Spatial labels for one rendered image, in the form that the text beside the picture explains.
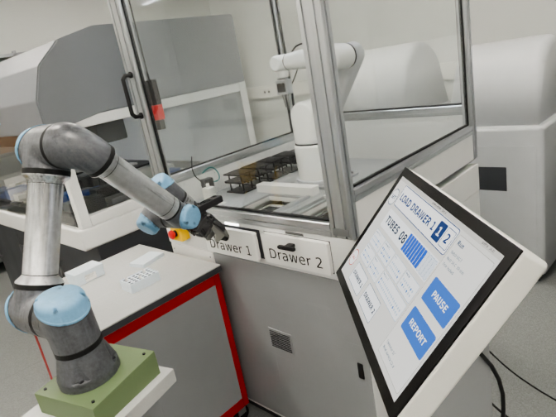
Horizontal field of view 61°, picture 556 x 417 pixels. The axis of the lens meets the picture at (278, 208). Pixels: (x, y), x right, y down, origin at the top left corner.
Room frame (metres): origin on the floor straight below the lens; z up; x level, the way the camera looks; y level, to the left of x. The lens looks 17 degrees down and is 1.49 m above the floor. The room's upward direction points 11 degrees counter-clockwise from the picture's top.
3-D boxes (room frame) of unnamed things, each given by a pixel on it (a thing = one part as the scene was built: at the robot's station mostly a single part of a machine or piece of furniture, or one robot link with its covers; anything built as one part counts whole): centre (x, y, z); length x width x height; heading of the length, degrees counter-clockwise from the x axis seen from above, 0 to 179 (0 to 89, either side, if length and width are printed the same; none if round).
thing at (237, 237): (1.68, 0.20, 0.87); 0.29 x 0.02 x 0.11; 44
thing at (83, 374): (1.05, 0.55, 0.87); 0.15 x 0.15 x 0.10
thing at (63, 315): (1.05, 0.55, 0.99); 0.13 x 0.12 x 0.14; 53
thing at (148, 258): (1.95, 0.60, 0.77); 0.13 x 0.09 x 0.02; 147
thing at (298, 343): (1.99, -0.19, 0.40); 1.03 x 0.95 x 0.80; 44
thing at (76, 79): (3.18, 1.13, 0.89); 1.86 x 1.21 x 1.78; 44
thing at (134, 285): (1.70, 0.57, 0.78); 0.12 x 0.08 x 0.04; 133
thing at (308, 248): (1.47, -0.03, 0.87); 0.29 x 0.02 x 0.11; 44
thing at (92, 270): (1.87, 0.84, 0.79); 0.13 x 0.09 x 0.05; 137
